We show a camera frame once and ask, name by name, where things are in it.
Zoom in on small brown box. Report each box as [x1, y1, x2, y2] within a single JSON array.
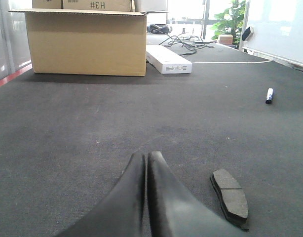
[[218, 35, 233, 45]]

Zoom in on long white box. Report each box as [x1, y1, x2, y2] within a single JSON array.
[[146, 45, 192, 74]]

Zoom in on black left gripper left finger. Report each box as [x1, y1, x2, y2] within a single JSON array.
[[57, 153, 146, 237]]

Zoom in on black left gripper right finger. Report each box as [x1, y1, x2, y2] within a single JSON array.
[[147, 151, 245, 237]]

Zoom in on black white marker pen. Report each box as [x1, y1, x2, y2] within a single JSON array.
[[265, 88, 274, 104]]

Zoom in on black board eraser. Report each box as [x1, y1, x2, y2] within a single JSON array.
[[242, 27, 254, 41]]

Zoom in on red white conveyor side rail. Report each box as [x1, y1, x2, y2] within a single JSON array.
[[0, 64, 32, 87]]

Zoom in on brake pad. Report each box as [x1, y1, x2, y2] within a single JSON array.
[[210, 168, 249, 231]]

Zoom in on upper labelled cardboard box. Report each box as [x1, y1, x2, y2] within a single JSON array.
[[32, 0, 133, 12]]

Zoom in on white board panel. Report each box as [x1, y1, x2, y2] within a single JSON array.
[[243, 0, 303, 66]]

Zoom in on tangled black cables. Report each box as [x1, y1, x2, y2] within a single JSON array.
[[148, 23, 216, 56]]

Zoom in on green potted plant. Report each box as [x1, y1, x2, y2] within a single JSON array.
[[211, 0, 246, 48]]

